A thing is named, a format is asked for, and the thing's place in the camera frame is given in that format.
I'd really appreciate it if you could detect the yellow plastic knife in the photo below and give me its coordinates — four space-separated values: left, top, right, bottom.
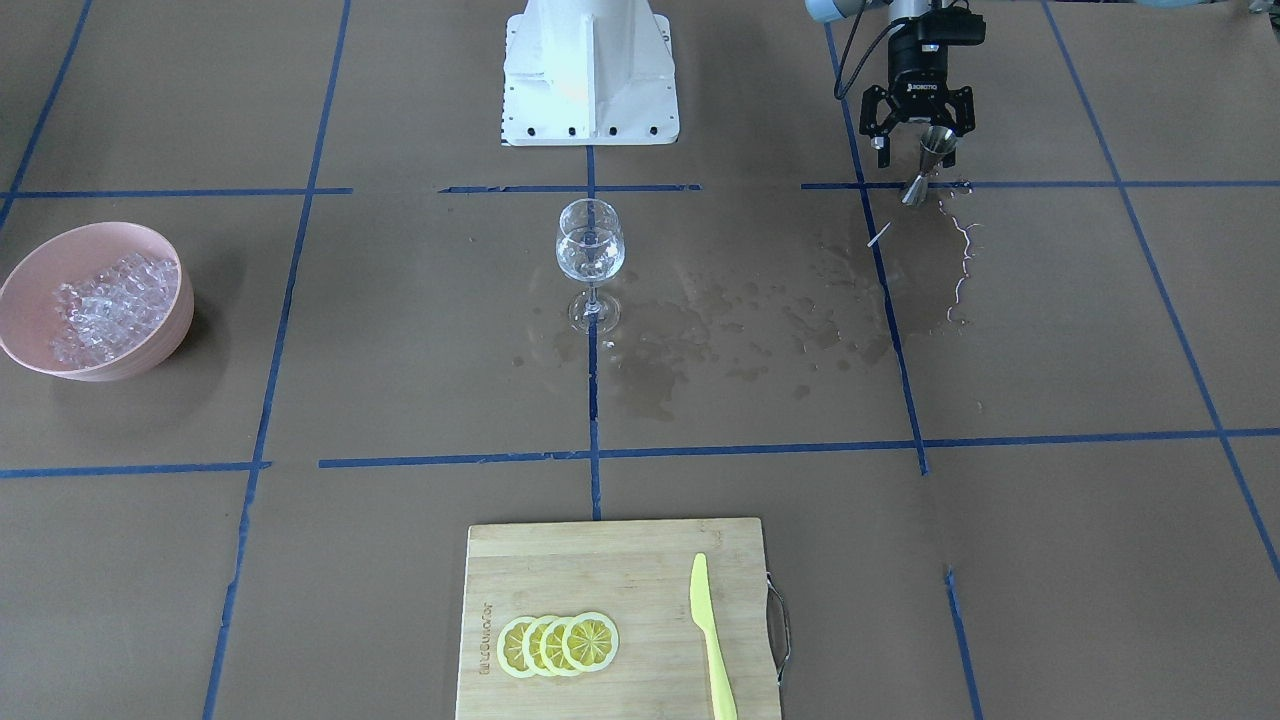
687 552 739 719

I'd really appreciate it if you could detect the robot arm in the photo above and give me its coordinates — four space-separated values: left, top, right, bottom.
805 1 987 169

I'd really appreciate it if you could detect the bamboo cutting board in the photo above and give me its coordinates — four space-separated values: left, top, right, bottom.
454 518 782 719

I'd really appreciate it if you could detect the pink bowl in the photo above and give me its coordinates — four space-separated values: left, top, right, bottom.
1 222 195 382

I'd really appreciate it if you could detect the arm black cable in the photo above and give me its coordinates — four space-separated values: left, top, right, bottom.
835 0 901 101

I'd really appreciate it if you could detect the steel double jigger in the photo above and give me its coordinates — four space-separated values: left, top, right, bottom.
900 126 960 208

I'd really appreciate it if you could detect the lemon slice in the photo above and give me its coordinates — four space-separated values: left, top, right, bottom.
539 616 581 676
561 611 620 673
498 616 536 679
521 615 558 676

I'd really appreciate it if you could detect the clear wine glass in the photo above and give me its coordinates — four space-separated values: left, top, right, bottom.
556 199 625 336

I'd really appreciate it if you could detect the clear ice cubes pile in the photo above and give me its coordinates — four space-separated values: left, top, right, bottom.
50 252 180 369

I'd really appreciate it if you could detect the white camera pole base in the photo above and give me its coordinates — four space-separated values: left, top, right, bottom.
500 1 681 147

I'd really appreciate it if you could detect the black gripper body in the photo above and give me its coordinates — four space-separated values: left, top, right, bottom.
884 12 987 126

